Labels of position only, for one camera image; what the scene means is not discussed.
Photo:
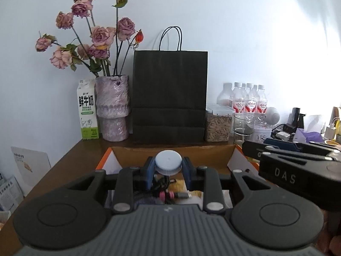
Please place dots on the white floral tin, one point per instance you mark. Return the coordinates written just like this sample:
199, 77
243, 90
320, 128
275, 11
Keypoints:
262, 136

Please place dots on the white printed board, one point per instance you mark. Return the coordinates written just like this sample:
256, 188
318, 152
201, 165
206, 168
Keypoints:
29, 165

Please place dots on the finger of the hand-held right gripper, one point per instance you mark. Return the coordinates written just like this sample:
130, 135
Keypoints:
279, 152
285, 143

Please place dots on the purple tissue pack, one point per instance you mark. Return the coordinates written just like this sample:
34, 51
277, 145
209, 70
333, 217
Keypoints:
306, 136

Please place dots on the black desk stand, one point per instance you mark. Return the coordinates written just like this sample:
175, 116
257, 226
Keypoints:
295, 117

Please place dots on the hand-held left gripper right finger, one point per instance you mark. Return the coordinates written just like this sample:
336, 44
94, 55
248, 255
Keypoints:
187, 172

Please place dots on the clear jar of wooden pieces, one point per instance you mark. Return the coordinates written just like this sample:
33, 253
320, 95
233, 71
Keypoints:
217, 128

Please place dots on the white wall charger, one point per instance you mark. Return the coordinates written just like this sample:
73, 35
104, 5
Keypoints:
331, 132

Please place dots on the white round device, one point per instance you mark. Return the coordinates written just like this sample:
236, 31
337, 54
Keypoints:
273, 115

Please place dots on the white power adapter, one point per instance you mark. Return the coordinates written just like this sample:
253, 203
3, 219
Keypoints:
282, 136

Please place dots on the dried pink rose bouquet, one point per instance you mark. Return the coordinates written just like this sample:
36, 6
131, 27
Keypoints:
100, 36

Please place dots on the pack of clear water bottles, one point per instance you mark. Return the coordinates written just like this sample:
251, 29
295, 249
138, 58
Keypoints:
250, 104

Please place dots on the red cardboard box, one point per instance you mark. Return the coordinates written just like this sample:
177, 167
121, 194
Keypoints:
133, 154

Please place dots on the clear drinking glass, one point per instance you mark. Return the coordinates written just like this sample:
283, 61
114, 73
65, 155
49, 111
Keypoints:
243, 130

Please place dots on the white green milk carton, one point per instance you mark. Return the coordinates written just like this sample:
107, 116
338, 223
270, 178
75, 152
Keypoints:
86, 106

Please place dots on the white ridged bottle cap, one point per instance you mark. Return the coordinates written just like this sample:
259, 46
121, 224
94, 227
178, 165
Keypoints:
169, 161

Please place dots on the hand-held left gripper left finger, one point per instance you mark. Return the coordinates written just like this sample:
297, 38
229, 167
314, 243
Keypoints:
149, 170

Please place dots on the black paper bag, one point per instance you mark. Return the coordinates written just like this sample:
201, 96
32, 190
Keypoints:
170, 85

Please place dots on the purple textured vase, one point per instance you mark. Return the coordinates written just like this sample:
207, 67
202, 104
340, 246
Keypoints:
112, 104

